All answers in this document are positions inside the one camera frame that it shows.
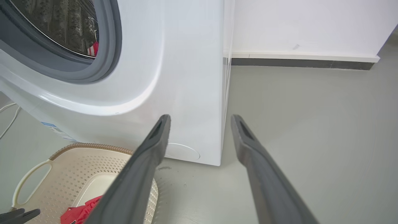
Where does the red white striped garment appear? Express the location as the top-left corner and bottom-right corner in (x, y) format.
(87, 41), (99, 57)

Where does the dark grey baseboard strip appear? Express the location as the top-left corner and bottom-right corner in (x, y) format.
(231, 58), (375, 71)

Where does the white power cable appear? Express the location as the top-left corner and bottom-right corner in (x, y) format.
(0, 102), (17, 113)
(0, 106), (21, 140)

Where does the beige perforated laundry basket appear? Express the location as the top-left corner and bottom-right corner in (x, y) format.
(12, 143), (159, 224)

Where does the blue white energy label sticker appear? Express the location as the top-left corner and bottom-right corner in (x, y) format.
(40, 122), (77, 142)

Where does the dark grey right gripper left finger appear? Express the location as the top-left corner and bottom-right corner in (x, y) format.
(84, 114), (172, 224)

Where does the grey rubber door seal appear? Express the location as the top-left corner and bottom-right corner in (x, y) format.
(0, 0), (123, 85)

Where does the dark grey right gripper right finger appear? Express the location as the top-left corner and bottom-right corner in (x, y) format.
(230, 114), (319, 224)

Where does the perforated steel washer drum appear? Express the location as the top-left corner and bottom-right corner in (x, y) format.
(9, 0), (99, 58)

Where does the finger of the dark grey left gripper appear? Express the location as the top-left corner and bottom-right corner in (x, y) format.
(0, 208), (25, 218)
(0, 209), (41, 224)

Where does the white front-load washing machine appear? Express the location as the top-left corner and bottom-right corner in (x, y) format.
(0, 0), (235, 167)

